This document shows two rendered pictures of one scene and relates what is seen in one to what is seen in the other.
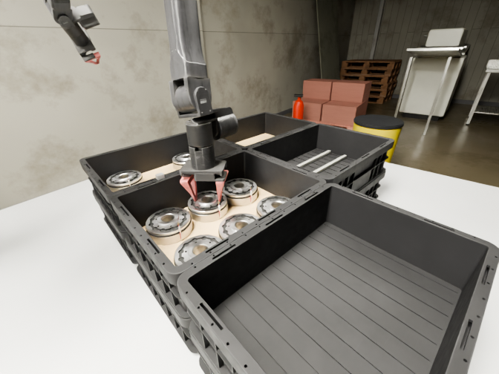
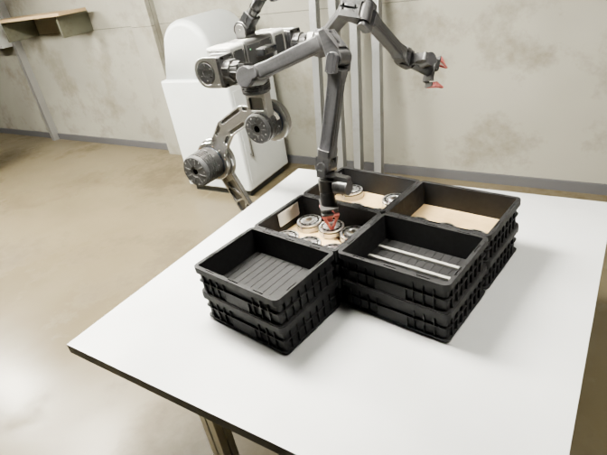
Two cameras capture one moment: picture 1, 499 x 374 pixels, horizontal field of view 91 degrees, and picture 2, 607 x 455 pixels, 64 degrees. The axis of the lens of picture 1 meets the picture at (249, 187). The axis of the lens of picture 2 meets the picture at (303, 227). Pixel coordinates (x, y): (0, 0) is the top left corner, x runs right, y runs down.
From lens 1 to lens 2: 1.69 m
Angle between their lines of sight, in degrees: 73
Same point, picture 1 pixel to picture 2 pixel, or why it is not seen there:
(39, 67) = (523, 35)
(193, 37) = (326, 137)
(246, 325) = (256, 262)
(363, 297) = (273, 291)
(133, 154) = (368, 178)
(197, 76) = (321, 156)
